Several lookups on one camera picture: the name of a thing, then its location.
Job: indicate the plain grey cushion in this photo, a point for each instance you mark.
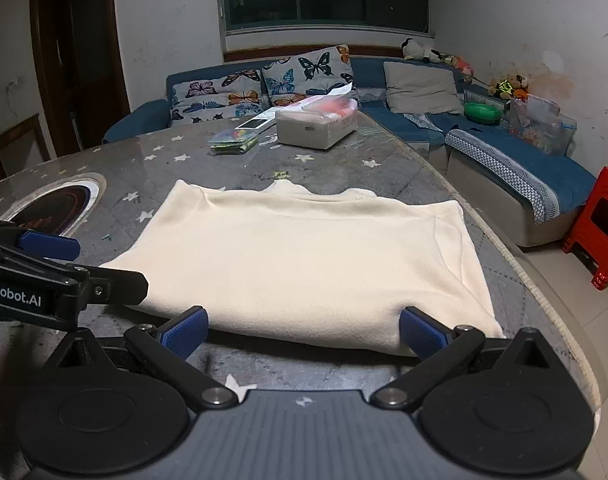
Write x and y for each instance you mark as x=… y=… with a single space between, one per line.
x=421 y=87

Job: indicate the chequered sofa cover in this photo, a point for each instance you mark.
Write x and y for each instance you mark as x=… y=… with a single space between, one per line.
x=504 y=170

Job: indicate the grey star-print tablecloth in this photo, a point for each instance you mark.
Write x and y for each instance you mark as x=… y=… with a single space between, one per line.
x=334 y=170

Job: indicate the wide butterfly print cushion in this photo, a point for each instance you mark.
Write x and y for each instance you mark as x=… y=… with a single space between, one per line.
x=213 y=97

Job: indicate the orange and yellow plush toys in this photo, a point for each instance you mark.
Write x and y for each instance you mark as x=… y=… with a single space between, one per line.
x=509 y=86

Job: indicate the white handheld device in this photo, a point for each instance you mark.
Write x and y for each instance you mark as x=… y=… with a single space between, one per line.
x=254 y=124

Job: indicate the red plastic stool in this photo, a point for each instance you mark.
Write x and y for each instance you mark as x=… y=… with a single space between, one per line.
x=596 y=225

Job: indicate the pink plush toy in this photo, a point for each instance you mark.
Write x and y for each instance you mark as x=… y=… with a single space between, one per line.
x=456 y=62

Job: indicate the square butterfly print cushion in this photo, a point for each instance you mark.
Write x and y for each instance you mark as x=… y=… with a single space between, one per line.
x=309 y=72

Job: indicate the blue sofa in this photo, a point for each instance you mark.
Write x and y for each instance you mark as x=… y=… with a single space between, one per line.
x=509 y=160

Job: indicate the small clear plastic box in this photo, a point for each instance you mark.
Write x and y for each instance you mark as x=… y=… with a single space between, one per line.
x=233 y=141

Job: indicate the green bowl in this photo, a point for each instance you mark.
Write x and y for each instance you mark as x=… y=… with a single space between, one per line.
x=481 y=112

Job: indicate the wooden side table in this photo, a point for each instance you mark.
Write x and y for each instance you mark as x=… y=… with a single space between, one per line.
x=33 y=137

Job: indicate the cream sweatshirt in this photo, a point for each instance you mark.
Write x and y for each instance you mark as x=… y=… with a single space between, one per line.
x=294 y=260

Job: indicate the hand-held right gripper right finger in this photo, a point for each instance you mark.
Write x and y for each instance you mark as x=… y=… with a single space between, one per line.
x=424 y=336

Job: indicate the white tissue box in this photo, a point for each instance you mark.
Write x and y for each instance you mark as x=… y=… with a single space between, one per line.
x=314 y=125

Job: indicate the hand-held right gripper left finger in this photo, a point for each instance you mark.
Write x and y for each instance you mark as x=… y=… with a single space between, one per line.
x=186 y=334

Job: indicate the dark wooden door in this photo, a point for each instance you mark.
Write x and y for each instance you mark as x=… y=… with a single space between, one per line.
x=78 y=50

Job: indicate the clear toy storage box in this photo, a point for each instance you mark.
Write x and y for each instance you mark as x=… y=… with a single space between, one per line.
x=541 y=125

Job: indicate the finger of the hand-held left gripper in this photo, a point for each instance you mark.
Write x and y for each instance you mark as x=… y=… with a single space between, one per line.
x=116 y=287
x=51 y=245

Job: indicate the black round induction cooktop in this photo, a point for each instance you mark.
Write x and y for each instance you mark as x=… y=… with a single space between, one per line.
x=58 y=207

